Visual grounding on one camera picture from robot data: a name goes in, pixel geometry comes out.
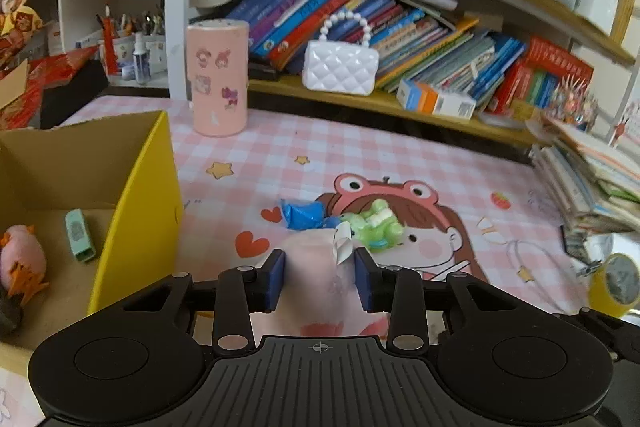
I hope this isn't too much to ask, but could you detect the orange and white carton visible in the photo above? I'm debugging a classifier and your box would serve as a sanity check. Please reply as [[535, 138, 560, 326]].
[[396, 78, 477, 120]]

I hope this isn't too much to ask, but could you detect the orange claw clip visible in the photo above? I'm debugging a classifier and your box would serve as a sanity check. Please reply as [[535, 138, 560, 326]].
[[6, 264, 51, 303]]

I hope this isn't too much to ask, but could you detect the row of leaning blue books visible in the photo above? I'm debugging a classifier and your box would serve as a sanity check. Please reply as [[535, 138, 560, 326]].
[[225, 0, 528, 102]]

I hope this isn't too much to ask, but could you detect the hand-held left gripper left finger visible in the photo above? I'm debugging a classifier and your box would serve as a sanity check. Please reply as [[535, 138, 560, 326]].
[[87, 249, 287, 353]]

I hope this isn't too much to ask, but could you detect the red boxed book set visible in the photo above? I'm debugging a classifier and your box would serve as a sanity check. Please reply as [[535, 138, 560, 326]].
[[487, 36, 596, 118]]

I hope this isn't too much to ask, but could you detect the black flat case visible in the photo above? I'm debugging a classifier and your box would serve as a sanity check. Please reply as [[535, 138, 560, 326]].
[[249, 62, 282, 82]]

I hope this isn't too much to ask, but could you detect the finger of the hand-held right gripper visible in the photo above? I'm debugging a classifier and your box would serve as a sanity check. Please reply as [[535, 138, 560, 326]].
[[552, 306, 640, 360]]

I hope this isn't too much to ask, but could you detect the clear spray bottle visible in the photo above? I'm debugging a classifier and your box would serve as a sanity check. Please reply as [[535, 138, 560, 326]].
[[132, 32, 151, 85]]

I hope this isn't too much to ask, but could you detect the brown cardboard sheet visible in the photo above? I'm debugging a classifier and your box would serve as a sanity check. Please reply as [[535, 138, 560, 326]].
[[0, 59, 30, 110]]

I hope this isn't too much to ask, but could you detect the mint green stapler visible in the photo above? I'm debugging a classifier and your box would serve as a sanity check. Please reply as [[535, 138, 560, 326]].
[[65, 208, 97, 264]]

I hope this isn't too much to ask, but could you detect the stack of worn notebooks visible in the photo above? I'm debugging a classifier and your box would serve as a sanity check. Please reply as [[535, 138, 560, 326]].
[[530, 117, 640, 258]]

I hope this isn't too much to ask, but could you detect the white pen holder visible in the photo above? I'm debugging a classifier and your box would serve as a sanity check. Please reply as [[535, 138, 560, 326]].
[[97, 7, 168, 78]]

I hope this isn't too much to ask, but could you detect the pink cylinder container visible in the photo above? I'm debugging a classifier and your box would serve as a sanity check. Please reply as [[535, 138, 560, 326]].
[[186, 19, 251, 138]]

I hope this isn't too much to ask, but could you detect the wooden bookshelf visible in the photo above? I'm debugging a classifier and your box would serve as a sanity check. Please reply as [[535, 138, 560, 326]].
[[165, 0, 640, 162]]

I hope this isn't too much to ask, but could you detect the white quilted handbag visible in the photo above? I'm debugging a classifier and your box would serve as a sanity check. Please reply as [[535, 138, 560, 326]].
[[301, 9, 380, 96]]

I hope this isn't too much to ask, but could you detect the yellow tape roll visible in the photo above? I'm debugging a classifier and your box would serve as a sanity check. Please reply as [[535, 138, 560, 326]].
[[587, 253, 640, 319]]

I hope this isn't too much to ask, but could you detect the light pink pig plush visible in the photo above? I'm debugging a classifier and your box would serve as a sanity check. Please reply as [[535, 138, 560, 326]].
[[250, 227, 394, 339]]

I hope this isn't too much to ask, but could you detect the green frog toy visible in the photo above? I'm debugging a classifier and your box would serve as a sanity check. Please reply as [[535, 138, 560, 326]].
[[340, 198, 403, 254]]

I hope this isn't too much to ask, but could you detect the blue crinkled wrapper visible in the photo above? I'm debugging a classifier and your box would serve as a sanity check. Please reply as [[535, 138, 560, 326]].
[[279, 198, 341, 232]]

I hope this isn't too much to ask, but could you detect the colourful spiky ornament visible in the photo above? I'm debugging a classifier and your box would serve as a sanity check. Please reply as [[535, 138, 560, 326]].
[[547, 74, 601, 130]]

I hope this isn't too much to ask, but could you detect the red patterned paper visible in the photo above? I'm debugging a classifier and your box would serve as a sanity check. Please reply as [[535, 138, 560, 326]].
[[0, 47, 101, 130]]

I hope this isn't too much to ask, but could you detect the pink checked printed tablecloth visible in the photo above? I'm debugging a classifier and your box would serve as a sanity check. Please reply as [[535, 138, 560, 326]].
[[0, 94, 640, 427]]

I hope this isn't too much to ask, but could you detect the pink round plush toy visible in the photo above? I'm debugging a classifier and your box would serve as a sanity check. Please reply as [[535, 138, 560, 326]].
[[0, 224, 48, 295]]

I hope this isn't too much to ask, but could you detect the yellow cardboard box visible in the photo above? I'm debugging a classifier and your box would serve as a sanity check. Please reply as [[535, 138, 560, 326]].
[[0, 109, 185, 350]]

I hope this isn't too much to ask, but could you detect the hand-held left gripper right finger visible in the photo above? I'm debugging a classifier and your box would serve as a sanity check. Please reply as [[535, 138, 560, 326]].
[[354, 249, 551, 353]]

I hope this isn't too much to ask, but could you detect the white cable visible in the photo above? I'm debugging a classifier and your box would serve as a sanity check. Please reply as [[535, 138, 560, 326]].
[[505, 237, 561, 313]]

